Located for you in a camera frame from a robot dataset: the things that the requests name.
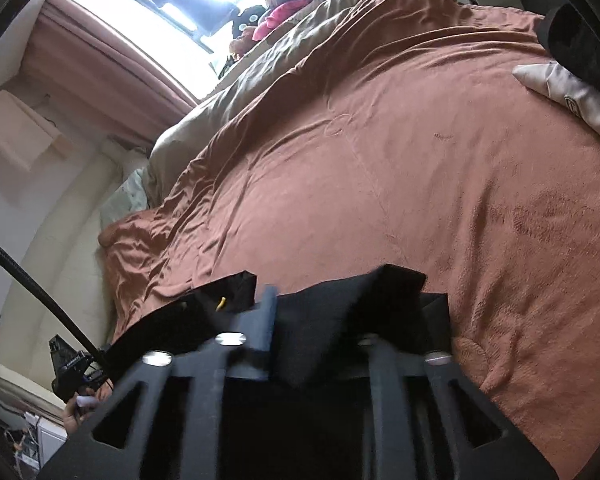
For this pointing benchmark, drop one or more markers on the black plush toy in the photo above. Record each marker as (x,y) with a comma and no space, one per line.
(247,20)

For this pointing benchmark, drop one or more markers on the beige duvet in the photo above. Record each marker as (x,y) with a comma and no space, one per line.
(260,75)

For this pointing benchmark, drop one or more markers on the pink curtain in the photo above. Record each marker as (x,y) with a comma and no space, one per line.
(105,65)

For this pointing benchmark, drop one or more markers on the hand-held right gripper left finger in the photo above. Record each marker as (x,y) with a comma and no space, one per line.
(180,395)

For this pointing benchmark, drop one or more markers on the white shelf unit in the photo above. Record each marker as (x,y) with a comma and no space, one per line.
(47,435)

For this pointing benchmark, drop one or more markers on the brown blanket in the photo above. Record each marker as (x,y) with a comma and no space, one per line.
(380,160)

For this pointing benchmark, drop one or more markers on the pink cloth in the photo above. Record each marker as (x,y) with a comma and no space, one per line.
(285,12)

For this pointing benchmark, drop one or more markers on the folded beige cloth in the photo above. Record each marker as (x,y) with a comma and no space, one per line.
(570,92)

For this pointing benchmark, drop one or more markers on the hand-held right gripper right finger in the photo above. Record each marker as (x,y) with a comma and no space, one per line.
(385,385)

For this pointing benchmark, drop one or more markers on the cream padded headboard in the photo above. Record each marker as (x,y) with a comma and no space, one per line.
(65,240)

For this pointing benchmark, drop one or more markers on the person's left hand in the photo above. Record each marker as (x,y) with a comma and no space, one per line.
(75,415)

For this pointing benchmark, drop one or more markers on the black jacket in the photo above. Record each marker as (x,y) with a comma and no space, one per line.
(325,325)

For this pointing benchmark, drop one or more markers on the pale printed pillow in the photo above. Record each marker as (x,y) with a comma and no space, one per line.
(125,200)

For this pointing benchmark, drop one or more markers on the folded black clothes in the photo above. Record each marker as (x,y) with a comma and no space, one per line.
(580,45)

